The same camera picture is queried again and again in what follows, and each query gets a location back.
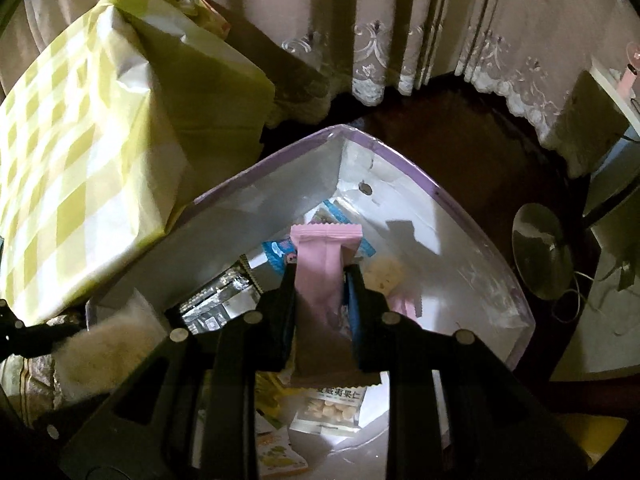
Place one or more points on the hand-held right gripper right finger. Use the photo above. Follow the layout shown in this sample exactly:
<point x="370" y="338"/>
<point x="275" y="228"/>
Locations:
<point x="357" y="320"/>

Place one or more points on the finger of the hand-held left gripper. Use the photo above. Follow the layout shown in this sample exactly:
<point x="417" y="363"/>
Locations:
<point x="45" y="337"/>

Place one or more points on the white box purple rim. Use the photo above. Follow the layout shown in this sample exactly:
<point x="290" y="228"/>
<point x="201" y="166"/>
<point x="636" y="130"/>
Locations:
<point x="440" y="240"/>

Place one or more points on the pale round snack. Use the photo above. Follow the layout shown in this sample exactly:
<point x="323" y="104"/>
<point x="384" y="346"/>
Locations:
<point x="382" y="272"/>

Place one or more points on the pink small lamp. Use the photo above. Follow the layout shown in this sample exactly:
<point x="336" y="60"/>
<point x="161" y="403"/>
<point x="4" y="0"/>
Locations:
<point x="631" y="72"/>

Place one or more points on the grey white snack packet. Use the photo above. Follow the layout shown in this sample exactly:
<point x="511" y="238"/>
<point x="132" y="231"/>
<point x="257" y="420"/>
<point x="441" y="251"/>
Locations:
<point x="220" y="300"/>

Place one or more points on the pink snack packet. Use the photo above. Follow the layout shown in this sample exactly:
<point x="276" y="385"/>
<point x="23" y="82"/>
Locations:
<point x="320" y="285"/>

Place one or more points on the blue cartoon snack packet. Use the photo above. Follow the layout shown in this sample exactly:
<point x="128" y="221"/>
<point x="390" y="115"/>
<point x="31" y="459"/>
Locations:
<point x="277" y="252"/>

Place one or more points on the yellow green snack packet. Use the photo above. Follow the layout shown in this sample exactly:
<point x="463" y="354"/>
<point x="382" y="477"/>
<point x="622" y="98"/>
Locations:
<point x="280" y="447"/>

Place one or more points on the white cabinet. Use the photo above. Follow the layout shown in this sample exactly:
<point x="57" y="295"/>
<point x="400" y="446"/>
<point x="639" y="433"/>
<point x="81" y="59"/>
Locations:
<point x="612" y="280"/>

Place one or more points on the round grey stand base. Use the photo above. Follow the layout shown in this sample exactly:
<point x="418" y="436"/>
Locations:
<point x="542" y="250"/>

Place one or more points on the yellow white checked tablecloth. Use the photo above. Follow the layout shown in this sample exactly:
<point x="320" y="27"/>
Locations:
<point x="100" y="135"/>

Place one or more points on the white nut packet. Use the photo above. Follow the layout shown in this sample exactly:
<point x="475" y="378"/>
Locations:
<point x="330" y="407"/>

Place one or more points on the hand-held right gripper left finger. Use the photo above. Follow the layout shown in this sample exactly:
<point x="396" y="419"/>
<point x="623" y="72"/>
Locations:
<point x="280" y="325"/>

